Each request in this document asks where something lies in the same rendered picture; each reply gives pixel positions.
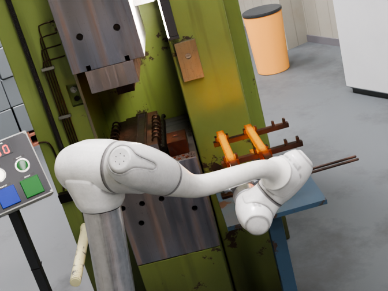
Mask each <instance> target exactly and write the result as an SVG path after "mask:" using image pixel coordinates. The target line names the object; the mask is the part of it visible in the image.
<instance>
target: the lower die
mask: <svg viewBox="0 0 388 291"><path fill-rule="evenodd" d="M144 113H145V120H144V144H145V145H147V146H150V147H153V148H156V149H157V150H160V141H159V138H158V137H155V138H154V139H153V140H154V141H151V139H152V137H151V135H152V133H151V131H152V129H151V128H152V125H151V124H152V115H154V114H158V112H157V111H153V112H150V113H147V111H146V112H143V113H139V114H136V116H135V117H132V118H127V119H126V121H124V122H120V124H121V128H120V130H121V131H120V135H119V136H120V138H119V141H129V142H135V143H136V136H137V119H138V115H140V114H144Z"/></svg>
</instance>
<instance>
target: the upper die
mask: <svg viewBox="0 0 388 291"><path fill-rule="evenodd" d="M140 64H141V57H140V58H136V59H132V60H130V58H129V56H128V55H127V56H126V61H125V62H121V63H118V64H114V65H110V66H105V67H102V68H98V69H94V70H91V67H90V66H89V68H88V71H87V72H85V75H86V78H87V81H88V84H89V87H90V90H91V93H92V94H94V93H97V92H102V91H106V90H109V89H113V88H117V87H122V86H125V85H128V84H133V83H137V82H139V80H140Z"/></svg>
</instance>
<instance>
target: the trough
mask: <svg viewBox="0 0 388 291"><path fill-rule="evenodd" d="M144 120H145V113H144V114H140V115H138V119H137V136H136V142H137V143H141V144H144Z"/></svg>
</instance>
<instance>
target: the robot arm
mask: <svg viewBox="0 0 388 291"><path fill-rule="evenodd" d="M312 166H313V164H312V162H311V160H310V159H309V158H308V157H307V156H306V155H305V153H303V152H302V151H301V150H291V151H289V152H286V153H285V154H284V155H280V156H275V157H272V158H270V159H268V160H257V161H252V162H247V163H243V164H240V165H237V166H232V167H231V166H230V167H228V168H225V169H222V170H217V171H214V172H210V173H206V174H192V173H191V172H189V171H188V170H187V169H186V168H185V167H183V166H182V165H181V164H180V163H179V162H178V161H176V160H175V159H173V158H172V157H170V156H168V154H166V153H164V152H162V151H160V150H157V149H156V148H153V147H150V146H148V145H145V144H141V143H135V142H129V141H118V140H112V139H88V140H83V141H80V142H78V143H74V144H72V145H69V146H67V147H66V148H64V149H63V150H62V151H61V152H60V153H59V154H58V156H57V158H56V160H55V166H54V171H55V176H56V178H57V180H58V181H59V183H60V184H61V185H62V186H63V187H64V188H65V189H67V190H68V192H69V194H70V196H71V197H72V199H73V201H74V203H75V205H76V207H77V208H78V209H79V210H80V211H81V212H83V215H84V222H85V228H86V232H87V238H88V244H89V250H90V254H91V260H92V266H93V271H94V277H95V283H96V289H97V291H135V285H134V281H133V274H132V268H131V263H130V256H129V249H128V243H127V239H126V232H125V225H124V219H123V214H122V208H121V205H122V204H123V202H124V199H125V194H126V193H136V194H144V193H147V194H150V195H158V196H172V197H185V198H198V197H205V196H209V195H213V194H216V193H219V192H222V191H224V193H228V192H231V193H233V200H234V203H235V211H236V215H237V219H238V221H239V223H240V224H241V226H242V227H243V228H244V229H245V230H247V231H248V232H249V233H250V234H252V235H255V236H259V235H262V234H265V233H266V232H267V231H268V230H269V228H270V226H271V224H272V221H273V218H274V216H275V214H276V212H277V211H278V209H279V208H280V207H281V206H282V205H283V204H284V203H285V202H286V201H288V200H289V199H290V198H291V197H292V196H294V195H295V194H296V193H297V192H298V191H299V190H300V188H301V187H302V186H303V185H304V184H305V183H306V182H307V180H308V179H309V177H310V175H311V173H312V170H313V167H312Z"/></svg>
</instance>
